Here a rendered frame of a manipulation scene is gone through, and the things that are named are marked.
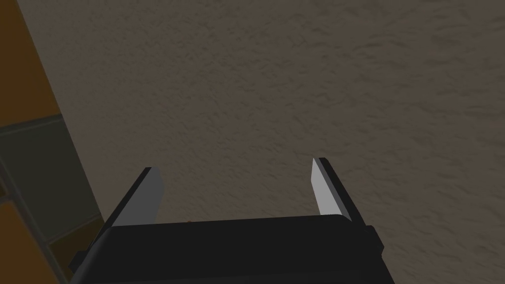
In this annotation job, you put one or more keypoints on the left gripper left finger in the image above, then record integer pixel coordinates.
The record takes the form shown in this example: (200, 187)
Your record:
(141, 203)

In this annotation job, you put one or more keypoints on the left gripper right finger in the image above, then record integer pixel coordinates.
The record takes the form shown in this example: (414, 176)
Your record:
(330, 193)

